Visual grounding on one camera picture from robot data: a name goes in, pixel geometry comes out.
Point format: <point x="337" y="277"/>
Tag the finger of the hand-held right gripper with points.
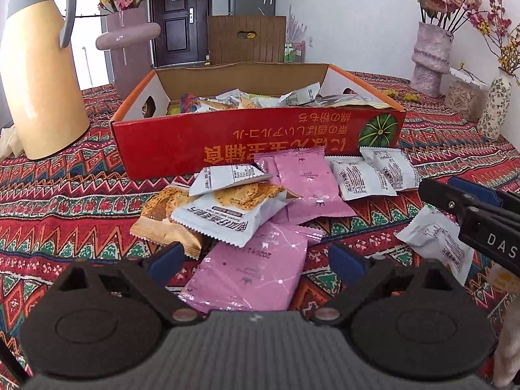
<point x="475" y="189"/>
<point x="443" y="197"/>

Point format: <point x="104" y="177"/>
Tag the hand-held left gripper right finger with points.
<point x="347" y="262"/>

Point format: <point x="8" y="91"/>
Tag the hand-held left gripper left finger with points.
<point x="166" y="262"/>

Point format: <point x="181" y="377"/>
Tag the tan snack packet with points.
<point x="162" y="227"/>

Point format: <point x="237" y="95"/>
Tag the white oat crisp packet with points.
<point x="394" y="166"/>
<point x="361" y="180"/>
<point x="438" y="239"/>
<point x="227" y="176"/>
<point x="227" y="219"/>

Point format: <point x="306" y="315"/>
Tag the pink snack packet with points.
<point x="252" y="276"/>
<point x="266" y="168"/>
<point x="313" y="187"/>

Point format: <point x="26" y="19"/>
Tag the red cardboard box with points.
<point x="162" y="146"/>

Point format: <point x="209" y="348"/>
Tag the large yellow-bordered snack packet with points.
<point x="353" y="100"/>

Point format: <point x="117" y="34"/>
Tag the heap of assorted snack packets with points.
<point x="243" y="101"/>

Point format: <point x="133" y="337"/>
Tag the person's right forearm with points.
<point x="508" y="345"/>

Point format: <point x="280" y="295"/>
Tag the slim floral vase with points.
<point x="493" y="109"/>

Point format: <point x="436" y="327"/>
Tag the clear jar of wood chips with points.
<point x="465" y="101"/>

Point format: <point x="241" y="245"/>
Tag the fallen yellow petals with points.
<point x="406" y="96"/>

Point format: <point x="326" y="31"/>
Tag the red patterned tablecloth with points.
<point x="61" y="211"/>

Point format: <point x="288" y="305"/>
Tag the textured pink ceramic vase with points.
<point x="430" y="65"/>

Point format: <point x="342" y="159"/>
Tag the dried rose bouquet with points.
<point x="438" y="0"/>

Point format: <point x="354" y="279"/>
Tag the pink glass vase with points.
<point x="130" y="69"/>

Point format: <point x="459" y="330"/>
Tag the cream cloth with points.
<point x="10" y="142"/>

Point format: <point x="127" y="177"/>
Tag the small storage rack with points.
<point x="294" y="53"/>

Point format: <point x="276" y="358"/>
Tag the yellow thermos jug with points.
<point x="40" y="89"/>

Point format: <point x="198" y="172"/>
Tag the brown wooden chair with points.
<point x="227" y="48"/>

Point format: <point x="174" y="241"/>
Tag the dark entrance door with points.
<point x="178" y="28"/>

